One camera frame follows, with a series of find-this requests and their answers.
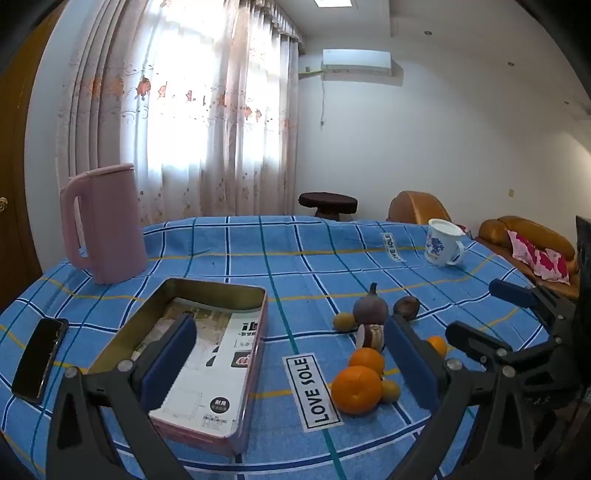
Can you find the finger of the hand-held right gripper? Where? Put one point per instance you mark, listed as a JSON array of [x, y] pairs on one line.
[[510, 290], [475, 341]]

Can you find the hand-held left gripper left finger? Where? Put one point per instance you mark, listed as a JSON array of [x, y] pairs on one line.
[[168, 364]]

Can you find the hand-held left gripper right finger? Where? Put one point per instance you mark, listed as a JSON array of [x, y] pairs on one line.
[[411, 364]]

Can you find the rectangular metal tin box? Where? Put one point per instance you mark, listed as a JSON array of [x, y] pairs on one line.
[[138, 318]]

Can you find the brown wrinkled passion fruit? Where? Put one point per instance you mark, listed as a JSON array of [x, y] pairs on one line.
[[407, 308]]

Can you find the large orange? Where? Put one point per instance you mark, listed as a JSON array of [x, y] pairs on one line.
[[357, 390]]

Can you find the small orange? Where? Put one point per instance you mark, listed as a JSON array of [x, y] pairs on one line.
[[437, 346]]

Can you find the small yellow-green fruit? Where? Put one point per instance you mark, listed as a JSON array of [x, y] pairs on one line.
[[390, 391], [344, 321]]

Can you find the medium orange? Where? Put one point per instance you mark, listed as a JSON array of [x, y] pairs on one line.
[[368, 360]]

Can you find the pink floral pillow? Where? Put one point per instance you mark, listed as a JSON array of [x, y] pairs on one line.
[[540, 258]]

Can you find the printed paper leaflet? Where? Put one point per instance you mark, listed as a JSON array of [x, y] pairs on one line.
[[217, 369]]

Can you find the brown and white peeled fruit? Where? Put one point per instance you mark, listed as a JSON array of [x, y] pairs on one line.
[[371, 336]]

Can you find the purple fig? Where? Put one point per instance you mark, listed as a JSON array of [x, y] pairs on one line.
[[369, 309]]

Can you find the white cup with blue print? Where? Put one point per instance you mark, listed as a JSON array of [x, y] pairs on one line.
[[441, 244]]

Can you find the orange leather sofa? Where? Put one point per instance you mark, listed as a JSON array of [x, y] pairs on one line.
[[415, 207]]

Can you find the black smartphone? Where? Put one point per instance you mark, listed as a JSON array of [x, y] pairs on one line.
[[39, 360]]

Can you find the pink electric kettle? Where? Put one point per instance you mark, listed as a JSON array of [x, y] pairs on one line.
[[111, 221]]

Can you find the blue plaid tablecloth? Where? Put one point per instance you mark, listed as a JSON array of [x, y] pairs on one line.
[[295, 258]]

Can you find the dark round stool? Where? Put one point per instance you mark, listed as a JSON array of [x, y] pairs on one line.
[[328, 201]]

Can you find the brown wooden door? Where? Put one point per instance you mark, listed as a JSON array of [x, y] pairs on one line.
[[14, 240]]

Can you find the sheer floral curtain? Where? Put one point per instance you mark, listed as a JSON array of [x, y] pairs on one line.
[[207, 115]]

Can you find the white air conditioner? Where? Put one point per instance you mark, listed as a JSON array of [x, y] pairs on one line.
[[355, 60]]

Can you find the square ceiling light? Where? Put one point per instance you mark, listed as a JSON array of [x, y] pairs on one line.
[[333, 2]]

